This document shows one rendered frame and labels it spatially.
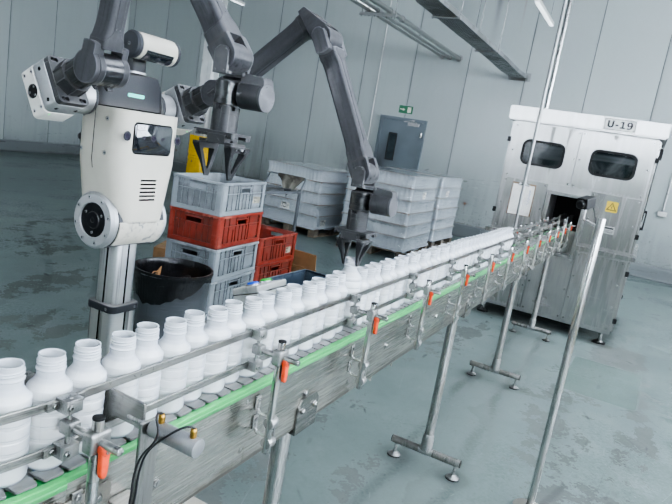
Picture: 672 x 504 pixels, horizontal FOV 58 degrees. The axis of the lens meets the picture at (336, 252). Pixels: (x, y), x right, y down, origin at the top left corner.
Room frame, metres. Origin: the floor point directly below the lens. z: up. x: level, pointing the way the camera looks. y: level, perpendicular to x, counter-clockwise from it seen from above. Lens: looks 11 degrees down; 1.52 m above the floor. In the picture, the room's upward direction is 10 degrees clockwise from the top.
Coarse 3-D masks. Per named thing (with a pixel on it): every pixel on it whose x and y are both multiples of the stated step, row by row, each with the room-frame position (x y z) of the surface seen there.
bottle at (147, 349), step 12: (144, 324) 0.96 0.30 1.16; (156, 324) 0.96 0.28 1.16; (144, 336) 0.93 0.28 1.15; (156, 336) 0.94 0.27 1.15; (144, 348) 0.93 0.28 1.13; (156, 348) 0.94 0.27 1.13; (144, 360) 0.92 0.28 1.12; (156, 360) 0.93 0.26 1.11; (156, 372) 0.93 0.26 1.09; (144, 384) 0.92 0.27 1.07; (156, 384) 0.94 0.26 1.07; (144, 396) 0.92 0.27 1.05; (156, 396) 0.94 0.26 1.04; (156, 408) 0.94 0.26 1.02
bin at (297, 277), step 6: (300, 270) 2.45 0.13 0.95; (306, 270) 2.49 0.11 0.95; (276, 276) 2.29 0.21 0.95; (282, 276) 2.33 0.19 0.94; (288, 276) 2.37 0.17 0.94; (294, 276) 2.41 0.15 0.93; (300, 276) 2.46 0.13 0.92; (306, 276) 2.49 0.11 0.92; (312, 276) 2.48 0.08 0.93; (318, 276) 2.46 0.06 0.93; (324, 276) 2.45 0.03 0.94; (288, 282) 2.38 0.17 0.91; (294, 282) 2.42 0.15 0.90; (300, 282) 2.47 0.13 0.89
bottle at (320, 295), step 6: (318, 282) 1.45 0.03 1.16; (324, 282) 1.46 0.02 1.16; (318, 288) 1.45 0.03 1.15; (324, 288) 1.46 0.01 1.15; (318, 294) 1.45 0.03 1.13; (324, 294) 1.46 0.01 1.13; (318, 300) 1.44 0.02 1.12; (324, 300) 1.45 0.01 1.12; (318, 312) 1.44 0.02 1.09; (324, 312) 1.46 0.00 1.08; (318, 318) 1.44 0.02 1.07; (318, 324) 1.44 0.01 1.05; (318, 330) 1.45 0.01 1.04; (318, 336) 1.45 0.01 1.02; (318, 342) 1.46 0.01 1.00
